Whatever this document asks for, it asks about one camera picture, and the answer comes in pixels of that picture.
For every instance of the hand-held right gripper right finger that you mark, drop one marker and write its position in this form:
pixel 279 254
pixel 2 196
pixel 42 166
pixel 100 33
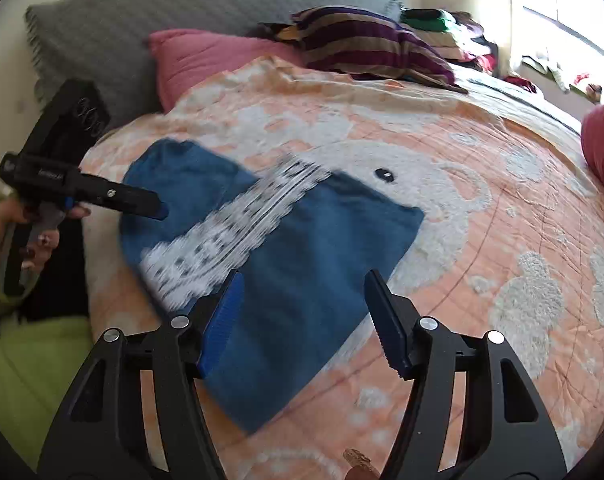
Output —
pixel 388 331

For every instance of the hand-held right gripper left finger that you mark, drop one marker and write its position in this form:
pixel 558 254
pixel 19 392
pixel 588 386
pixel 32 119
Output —
pixel 224 325

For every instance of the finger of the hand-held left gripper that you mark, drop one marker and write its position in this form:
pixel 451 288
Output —
pixel 127 197

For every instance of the blue pants with lace trim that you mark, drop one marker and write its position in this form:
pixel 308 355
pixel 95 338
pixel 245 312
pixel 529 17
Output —
pixel 307 260

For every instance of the person's left hand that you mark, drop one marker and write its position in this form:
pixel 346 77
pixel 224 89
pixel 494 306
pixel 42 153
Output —
pixel 2 225

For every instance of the dark cloth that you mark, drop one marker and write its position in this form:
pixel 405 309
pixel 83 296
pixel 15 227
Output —
pixel 57 275

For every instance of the brown textured object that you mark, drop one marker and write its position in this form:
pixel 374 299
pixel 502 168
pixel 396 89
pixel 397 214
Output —
pixel 359 462

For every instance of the orange and white fleece blanket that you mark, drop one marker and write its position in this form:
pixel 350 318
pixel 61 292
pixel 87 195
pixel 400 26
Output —
pixel 482 210

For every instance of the pink pillow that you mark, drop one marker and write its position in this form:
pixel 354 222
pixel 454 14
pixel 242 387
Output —
pixel 197 60

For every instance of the grey quilted headboard cover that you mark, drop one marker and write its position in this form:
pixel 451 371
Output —
pixel 157 5

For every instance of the person's green clothing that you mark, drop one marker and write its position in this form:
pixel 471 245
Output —
pixel 27 385

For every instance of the black and yellow cloth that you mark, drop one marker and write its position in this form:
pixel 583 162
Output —
pixel 277 31

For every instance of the pale bed sheet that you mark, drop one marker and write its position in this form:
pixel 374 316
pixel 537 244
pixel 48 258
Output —
pixel 522 100

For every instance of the purple striped cloth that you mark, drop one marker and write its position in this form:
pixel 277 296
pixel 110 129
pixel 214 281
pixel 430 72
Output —
pixel 362 40

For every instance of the pile of mixed clothes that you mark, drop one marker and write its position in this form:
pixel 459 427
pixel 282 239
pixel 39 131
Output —
pixel 469 42

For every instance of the clothes on windowsill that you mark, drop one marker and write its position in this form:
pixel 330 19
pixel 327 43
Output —
pixel 557 75

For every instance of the green cloth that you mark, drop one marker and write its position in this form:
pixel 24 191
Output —
pixel 429 20

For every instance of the window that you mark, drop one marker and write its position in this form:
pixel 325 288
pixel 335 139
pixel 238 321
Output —
pixel 562 5

